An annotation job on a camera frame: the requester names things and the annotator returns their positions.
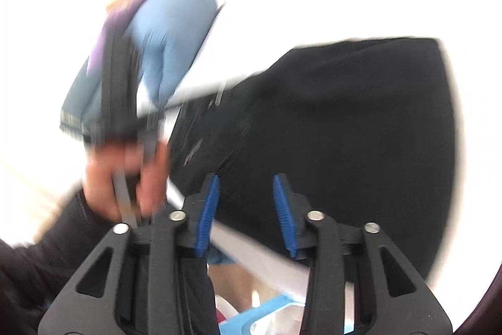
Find light blue plastic item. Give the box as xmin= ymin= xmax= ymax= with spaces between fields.
xmin=217 ymin=294 xmax=307 ymax=335

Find person's left forearm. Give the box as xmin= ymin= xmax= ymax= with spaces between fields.
xmin=0 ymin=188 xmax=131 ymax=335

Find black pants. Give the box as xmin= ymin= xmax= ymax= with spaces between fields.
xmin=168 ymin=37 xmax=459 ymax=283

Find purple pillow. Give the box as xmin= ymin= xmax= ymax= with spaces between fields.
xmin=85 ymin=0 xmax=136 ymax=78

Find person's left hand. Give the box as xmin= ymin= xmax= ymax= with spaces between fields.
xmin=84 ymin=140 xmax=172 ymax=222

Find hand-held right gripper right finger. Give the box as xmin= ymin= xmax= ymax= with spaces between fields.
xmin=272 ymin=173 xmax=454 ymax=335

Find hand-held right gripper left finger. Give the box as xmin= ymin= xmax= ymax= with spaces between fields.
xmin=38 ymin=173 xmax=221 ymax=335

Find blue folded duvet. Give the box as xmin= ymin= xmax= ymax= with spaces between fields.
xmin=60 ymin=0 xmax=219 ymax=141

